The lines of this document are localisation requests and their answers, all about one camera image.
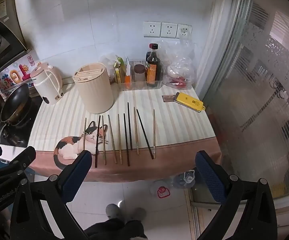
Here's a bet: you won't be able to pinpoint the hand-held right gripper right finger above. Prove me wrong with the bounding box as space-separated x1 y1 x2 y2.
195 150 278 240

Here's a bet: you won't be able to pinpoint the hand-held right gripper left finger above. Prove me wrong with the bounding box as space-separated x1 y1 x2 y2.
9 150 93 240

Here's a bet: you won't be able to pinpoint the row of chopsticks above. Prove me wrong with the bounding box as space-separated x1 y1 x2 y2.
82 113 130 168

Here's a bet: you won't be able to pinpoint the light wooden chopstick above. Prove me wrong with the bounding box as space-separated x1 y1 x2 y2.
133 107 139 155
153 109 157 159

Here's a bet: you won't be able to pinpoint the beige round utensil holder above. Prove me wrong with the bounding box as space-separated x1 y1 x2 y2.
72 62 115 114

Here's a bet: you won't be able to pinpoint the clear plastic bottle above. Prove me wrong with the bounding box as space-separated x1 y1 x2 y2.
170 170 197 189

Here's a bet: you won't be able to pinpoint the black induction cooktop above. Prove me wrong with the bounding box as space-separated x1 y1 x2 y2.
0 96 43 148

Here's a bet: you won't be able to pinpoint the person's grey slipper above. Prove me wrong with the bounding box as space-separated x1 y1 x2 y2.
106 204 122 220

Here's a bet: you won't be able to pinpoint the black frying pan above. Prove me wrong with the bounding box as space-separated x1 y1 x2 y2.
0 83 31 148

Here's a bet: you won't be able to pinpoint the striped cat print tablecloth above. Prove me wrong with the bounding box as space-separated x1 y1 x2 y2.
28 80 221 183

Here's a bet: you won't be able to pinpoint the person's dark trousers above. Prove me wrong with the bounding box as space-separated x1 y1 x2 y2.
83 219 147 240

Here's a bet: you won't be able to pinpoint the white pink electric kettle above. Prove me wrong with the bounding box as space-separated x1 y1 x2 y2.
30 62 64 105

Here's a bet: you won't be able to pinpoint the yellow cased phone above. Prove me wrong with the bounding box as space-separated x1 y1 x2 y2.
174 92 206 113

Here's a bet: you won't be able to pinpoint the red vegetable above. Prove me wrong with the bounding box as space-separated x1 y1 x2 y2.
166 76 189 88

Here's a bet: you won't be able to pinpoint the clear acrylic organizer tray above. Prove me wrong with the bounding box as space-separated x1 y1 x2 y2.
114 59 164 91

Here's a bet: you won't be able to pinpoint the yellow box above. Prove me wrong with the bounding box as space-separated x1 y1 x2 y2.
114 66 126 83

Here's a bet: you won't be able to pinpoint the steel range hood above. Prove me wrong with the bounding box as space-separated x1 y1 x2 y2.
0 0 32 83

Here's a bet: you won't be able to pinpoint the orange white packet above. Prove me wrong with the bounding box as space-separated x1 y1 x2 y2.
124 57 132 83

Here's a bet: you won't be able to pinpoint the dark soy sauce bottle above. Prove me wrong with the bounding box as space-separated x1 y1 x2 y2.
146 43 161 87

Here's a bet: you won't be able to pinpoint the crumpled white plastic bag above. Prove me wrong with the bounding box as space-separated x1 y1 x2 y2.
99 53 121 79

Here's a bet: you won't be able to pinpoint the brown lid jar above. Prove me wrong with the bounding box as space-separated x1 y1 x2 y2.
134 64 146 82

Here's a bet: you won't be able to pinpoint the clear plastic bag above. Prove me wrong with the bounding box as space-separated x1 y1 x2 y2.
157 39 197 90

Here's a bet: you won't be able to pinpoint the clear jug red handle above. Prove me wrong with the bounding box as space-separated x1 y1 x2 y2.
150 180 171 199

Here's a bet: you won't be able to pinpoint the colourful wall sticker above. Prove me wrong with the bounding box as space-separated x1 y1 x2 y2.
0 61 38 90

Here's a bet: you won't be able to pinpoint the white wall socket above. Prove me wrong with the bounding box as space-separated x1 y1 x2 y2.
177 24 192 40
160 22 178 38
143 21 161 38

